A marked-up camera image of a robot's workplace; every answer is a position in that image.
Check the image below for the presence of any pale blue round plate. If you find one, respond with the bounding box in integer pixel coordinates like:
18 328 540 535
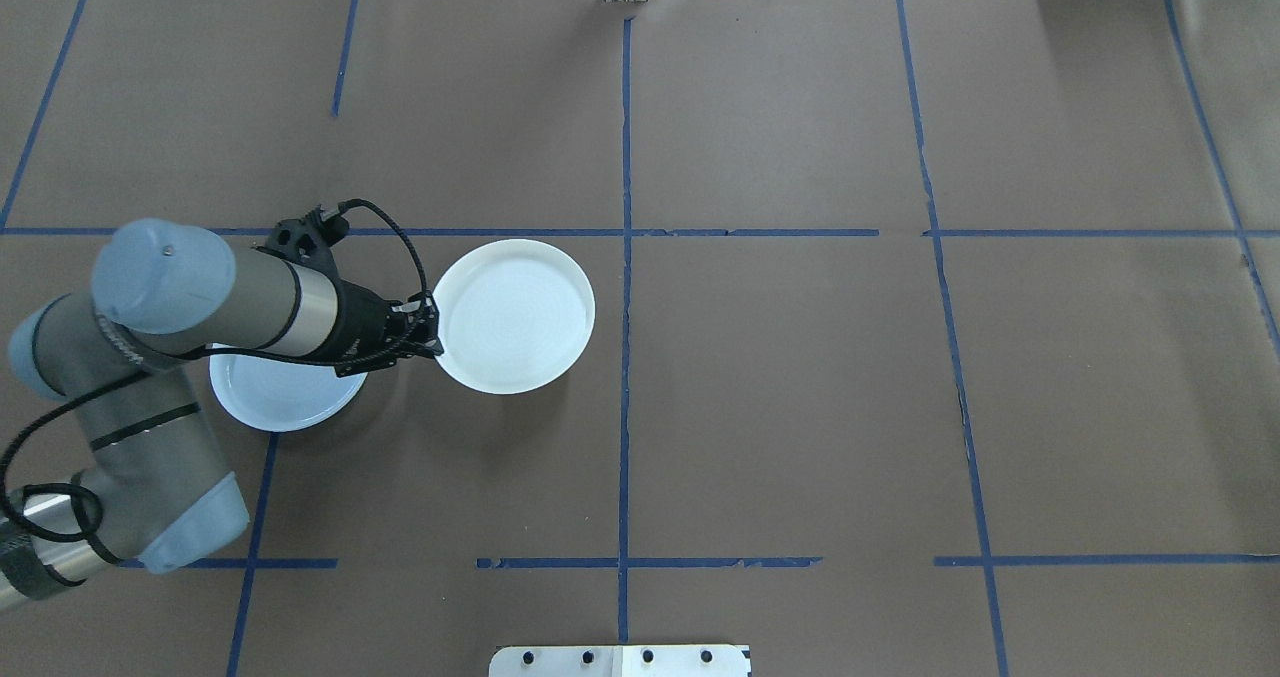
207 342 370 434

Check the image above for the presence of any white post with base plate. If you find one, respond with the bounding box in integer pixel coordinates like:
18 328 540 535
488 644 753 677

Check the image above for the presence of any white round plate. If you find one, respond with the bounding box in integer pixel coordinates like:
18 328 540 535
430 238 597 396

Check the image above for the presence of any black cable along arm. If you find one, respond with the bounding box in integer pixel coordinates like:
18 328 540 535
0 199 439 571

